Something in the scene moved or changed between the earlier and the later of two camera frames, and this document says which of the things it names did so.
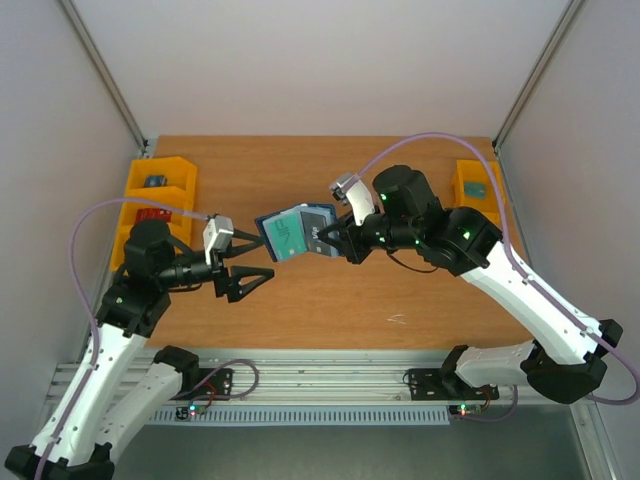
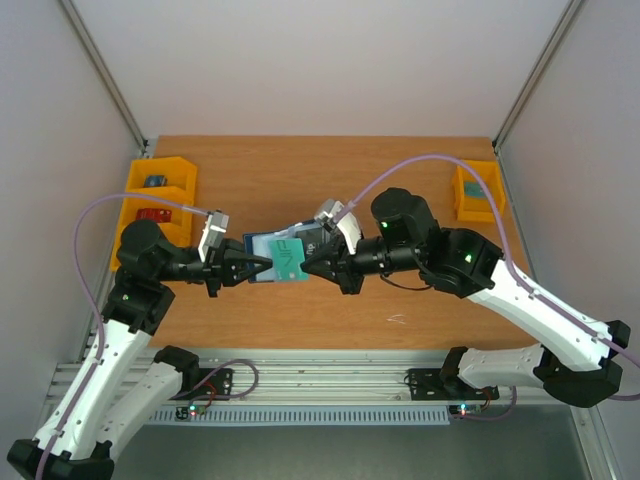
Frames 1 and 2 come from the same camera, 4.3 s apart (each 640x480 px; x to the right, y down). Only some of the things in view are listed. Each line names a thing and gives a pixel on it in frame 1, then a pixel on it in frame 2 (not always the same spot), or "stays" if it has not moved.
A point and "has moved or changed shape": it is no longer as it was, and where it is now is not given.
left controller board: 191,411 stays
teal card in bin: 475,190 stays
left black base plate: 218,386 stays
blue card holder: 295,232 has moved or changed shape
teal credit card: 286,234 -> 287,257
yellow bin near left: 126,223 stays
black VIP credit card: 313,223 has moved or changed shape
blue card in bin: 155,181 stays
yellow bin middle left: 175,199 stays
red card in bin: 150,213 stays
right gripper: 348,240 -> 347,265
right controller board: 465,409 stays
